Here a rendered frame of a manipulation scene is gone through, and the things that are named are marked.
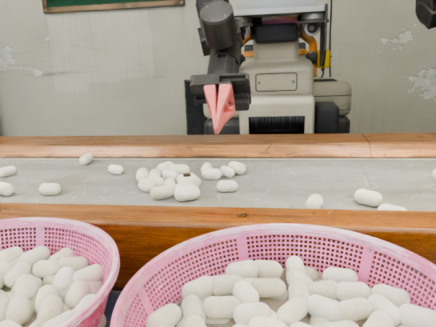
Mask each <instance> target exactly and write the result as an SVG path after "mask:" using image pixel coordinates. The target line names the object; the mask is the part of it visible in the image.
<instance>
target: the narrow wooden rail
mask: <svg viewBox="0 0 436 327"><path fill-rule="evenodd" d="M21 217H57V218H64V219H72V220H76V221H82V222H85V223H88V224H92V225H93V226H96V227H98V228H100V229H101V230H103V231H105V232H106V233H107V234H108V235H109V236H110V237H111V238H112V239H113V240H114V242H115V243H116V245H117V247H118V251H119V258H120V268H119V274H118V277H117V280H116V281H115V284H114V286H113V288H112V290H111V291H122V290H123V289H124V287H125V286H126V285H127V283H128V282H129V280H130V279H131V278H132V277H133V276H134V275H135V274H136V273H137V272H138V271H139V270H140V269H141V268H142V267H143V266H144V265H145V264H146V263H148V262H149V261H151V260H152V259H153V258H155V257H156V256H157V255H159V254H161V253H162V252H164V251H166V250H167V249H169V248H171V247H173V246H175V245H177V244H179V243H182V242H184V241H187V240H189V239H191V238H194V237H197V236H201V235H203V234H207V233H210V232H214V231H218V230H223V229H226V228H233V227H237V226H246V225H252V224H269V223H295V224H312V225H319V226H328V227H332V228H340V229H343V230H349V231H353V232H357V233H360V234H365V235H368V236H372V237H376V238H378V239H382V240H384V241H387V242H390V243H392V244H395V245H398V246H399V247H402V248H405V249H407V250H409V251H411V252H413V253H415V254H418V255H419V256H421V257H423V258H425V259H427V260H428V261H430V262H432V263H434V264H435V265H436V212H431V211H398V210H333V209H300V208H235V207H202V206H136V205H104V204H38V203H5V202H0V220H1V219H13V218H21Z"/></svg>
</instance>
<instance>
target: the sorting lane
mask: <svg viewBox="0 0 436 327"><path fill-rule="evenodd" d="M232 161H236V162H239V163H243V164H244V165H245V167H246V171H245V173H244V174H242V175H237V174H235V175H234V176H233V177H231V178H228V177H226V176H221V178H220V179H218V180H206V179H205V178H203V176H202V172H201V167H202V166H203V164H204V163H206V162H209V163H211V165H212V168H217V169H220V167H221V166H223V165H225V166H228V164H229V163H230V162H232ZM164 162H173V163H174V164H186V165H188V167H189V173H194V174H195V175H196V176H197V177H199V178H200V181H201V184H200V186H199V189H200V195H199V197H198V198H197V199H195V200H187V201H182V202H181V201H178V200H176V199H175V196H174V194H173V196H172V197H170V198H168V199H159V200H156V199H153V198H152V197H151V193H147V192H145V191H142V190H140V188H139V187H138V181H137V180H136V173H137V170H138V169H139V168H142V167H144V168H146V169H147V170H148V172H149V173H150V171H151V170H152V169H156V167H157V166H158V165H159V164H162V163H164ZM112 164H115V165H121V166H122V167H123V173H122V174H121V175H114V174H111V173H109V172H108V167H109V165H112ZM7 166H14V167H15V168H16V169H17V172H16V174H14V175H12V176H7V177H4V178H3V177H0V182H4V183H9V184H12V185H13V187H14V192H13V194H11V195H9V196H4V195H0V202H5V203H38V204H104V205H136V206H202V207H235V208H300V209H306V208H305V203H306V201H307V200H308V198H309V197H310V196H311V195H312V194H318V195H320V196H321V197H322V198H323V205H322V207H321V209H333V210H377V209H378V207H379V206H375V207H373V206H369V205H366V204H360V203H358V202H357V201H356V200H355V198H354V194H355V192H356V191H357V190H359V189H367V190H371V191H377V192H378V193H380V194H381V196H382V202H381V204H383V203H388V204H392V205H395V206H401V207H404V208H405V209H407V210H408V211H431V212H436V180H435V179H434V178H433V176H432V172H433V170H434V169H436V158H94V159H93V161H92V162H91V163H89V164H87V165H82V164H80V162H79V158H0V168H2V167H7ZM221 180H234V181H236V183H237V189H236V190H235V191H233V192H221V191H219V190H218V189H217V183H218V182H219V181H221ZM43 183H57V184H59V185H60V186H61V192H60V193H59V194H57V195H42V194H41V193H40V192H39V186H40V185H41V184H43ZM381 204H380V205H381Z"/></svg>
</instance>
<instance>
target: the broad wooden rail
mask: <svg viewBox="0 0 436 327"><path fill-rule="evenodd" d="M85 154H91V155H92V156H93V158H436V132H426V133H355V134H213V135H141V136H0V158H80V157H81V156H83V155H85Z"/></svg>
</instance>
